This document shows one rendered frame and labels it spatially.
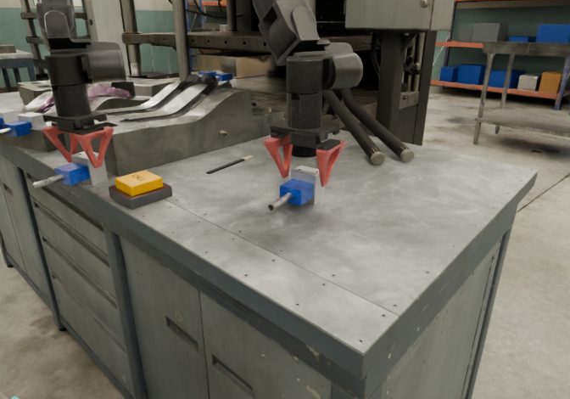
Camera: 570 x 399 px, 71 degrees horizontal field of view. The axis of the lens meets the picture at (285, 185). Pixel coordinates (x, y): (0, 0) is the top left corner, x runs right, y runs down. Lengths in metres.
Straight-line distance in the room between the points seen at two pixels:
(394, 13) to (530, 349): 1.27
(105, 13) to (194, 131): 4.39
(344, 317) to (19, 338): 1.57
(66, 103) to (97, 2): 4.48
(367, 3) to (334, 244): 0.98
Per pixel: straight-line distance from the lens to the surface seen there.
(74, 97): 0.82
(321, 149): 0.62
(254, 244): 0.58
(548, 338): 1.89
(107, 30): 5.30
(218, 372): 0.83
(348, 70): 0.67
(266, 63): 1.87
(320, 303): 0.48
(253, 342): 0.68
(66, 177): 0.85
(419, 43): 2.05
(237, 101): 1.04
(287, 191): 0.67
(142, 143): 0.90
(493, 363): 1.69
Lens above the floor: 1.09
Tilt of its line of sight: 22 degrees down
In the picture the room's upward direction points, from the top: straight up
